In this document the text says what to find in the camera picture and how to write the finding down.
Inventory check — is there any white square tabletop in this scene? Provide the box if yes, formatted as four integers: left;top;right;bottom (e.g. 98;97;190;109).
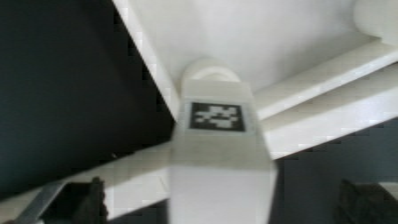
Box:
110;0;398;118

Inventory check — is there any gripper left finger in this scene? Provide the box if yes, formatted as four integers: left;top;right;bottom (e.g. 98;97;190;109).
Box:
16;177;109;224

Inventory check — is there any white table leg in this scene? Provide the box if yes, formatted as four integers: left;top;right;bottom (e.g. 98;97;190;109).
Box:
169;58;277;224

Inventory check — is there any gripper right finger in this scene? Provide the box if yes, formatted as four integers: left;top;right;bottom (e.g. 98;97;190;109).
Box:
334;179;398;224

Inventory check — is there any white U-shaped fence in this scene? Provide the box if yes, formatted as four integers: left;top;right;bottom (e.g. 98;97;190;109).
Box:
0;65;398;223

